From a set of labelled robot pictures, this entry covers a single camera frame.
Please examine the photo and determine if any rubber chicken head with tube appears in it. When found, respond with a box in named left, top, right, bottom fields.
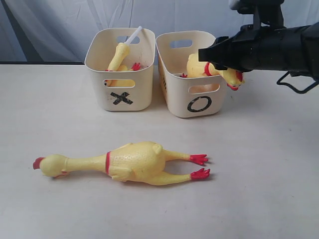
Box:
left=106, top=26, right=142, bottom=71

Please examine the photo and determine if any cream bin marked O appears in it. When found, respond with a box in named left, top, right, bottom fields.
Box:
left=156, top=30, right=227, bottom=118

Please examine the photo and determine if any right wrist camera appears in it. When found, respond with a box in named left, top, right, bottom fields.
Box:
left=228, top=0, right=284, bottom=29

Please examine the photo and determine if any cream bin marked X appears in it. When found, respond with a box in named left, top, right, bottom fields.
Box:
left=84, top=28, right=155, bottom=111

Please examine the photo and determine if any whole yellow rubber chicken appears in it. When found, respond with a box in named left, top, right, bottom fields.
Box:
left=180, top=53, right=245, bottom=91

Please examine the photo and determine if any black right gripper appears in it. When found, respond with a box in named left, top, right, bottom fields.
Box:
left=198, top=24, right=264, bottom=72

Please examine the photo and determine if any headless yellow rubber chicken body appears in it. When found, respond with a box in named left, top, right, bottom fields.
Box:
left=104, top=62, right=141, bottom=87

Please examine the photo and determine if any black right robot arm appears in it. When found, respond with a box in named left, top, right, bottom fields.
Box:
left=198, top=23, right=319, bottom=79

